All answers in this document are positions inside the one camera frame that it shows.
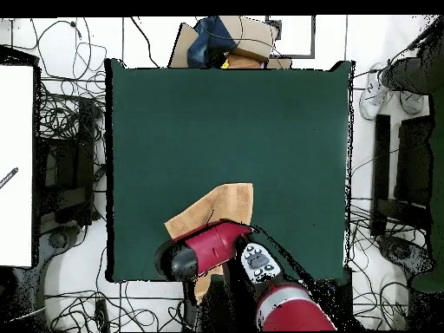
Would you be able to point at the person's right foot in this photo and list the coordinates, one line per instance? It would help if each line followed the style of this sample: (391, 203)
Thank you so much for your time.
(373, 100)

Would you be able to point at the black round stand base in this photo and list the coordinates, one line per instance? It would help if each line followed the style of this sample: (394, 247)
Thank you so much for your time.
(399, 253)
(59, 239)

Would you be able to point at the orange-brown folded cloth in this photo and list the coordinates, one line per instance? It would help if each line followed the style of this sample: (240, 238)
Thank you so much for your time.
(242, 62)

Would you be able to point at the tan terry towel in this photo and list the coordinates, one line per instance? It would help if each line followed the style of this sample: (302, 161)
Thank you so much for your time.
(229, 201)

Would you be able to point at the black rectangular frame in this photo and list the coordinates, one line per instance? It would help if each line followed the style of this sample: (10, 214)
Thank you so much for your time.
(295, 56)

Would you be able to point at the white flat panel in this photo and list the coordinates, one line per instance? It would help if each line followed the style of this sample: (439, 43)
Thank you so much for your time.
(15, 156)

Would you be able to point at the black equipment box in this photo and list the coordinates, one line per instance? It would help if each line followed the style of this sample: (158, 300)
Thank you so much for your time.
(66, 166)

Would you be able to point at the black upright bar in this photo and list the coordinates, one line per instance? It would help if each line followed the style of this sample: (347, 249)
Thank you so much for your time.
(381, 156)

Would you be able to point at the person's left foot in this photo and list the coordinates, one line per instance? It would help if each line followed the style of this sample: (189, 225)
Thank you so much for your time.
(412, 102)

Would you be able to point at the black threaded rod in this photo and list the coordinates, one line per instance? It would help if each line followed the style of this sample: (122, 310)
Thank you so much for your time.
(8, 177)

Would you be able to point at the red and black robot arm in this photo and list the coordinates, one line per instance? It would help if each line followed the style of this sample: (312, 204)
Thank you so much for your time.
(215, 242)

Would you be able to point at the dark blue garment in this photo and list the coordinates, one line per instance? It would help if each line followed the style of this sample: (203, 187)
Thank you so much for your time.
(208, 38)

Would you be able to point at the person's foot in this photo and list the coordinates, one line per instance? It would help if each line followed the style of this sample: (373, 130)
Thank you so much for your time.
(412, 102)
(373, 100)

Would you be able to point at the black power strip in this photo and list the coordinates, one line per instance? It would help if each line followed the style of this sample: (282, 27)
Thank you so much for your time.
(101, 314)

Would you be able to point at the brown cardboard box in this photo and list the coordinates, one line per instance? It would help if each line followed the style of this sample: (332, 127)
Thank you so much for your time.
(253, 31)

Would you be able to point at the dark green table cloth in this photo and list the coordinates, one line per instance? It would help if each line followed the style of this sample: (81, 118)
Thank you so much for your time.
(173, 114)

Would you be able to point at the dark green cloth drape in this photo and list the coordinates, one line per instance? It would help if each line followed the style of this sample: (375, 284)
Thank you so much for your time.
(438, 138)

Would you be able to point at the person's leg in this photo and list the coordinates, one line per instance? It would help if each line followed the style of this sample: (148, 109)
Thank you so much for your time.
(409, 74)

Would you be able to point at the black flat monitor panel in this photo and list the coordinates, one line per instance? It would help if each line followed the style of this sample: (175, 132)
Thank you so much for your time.
(414, 159)

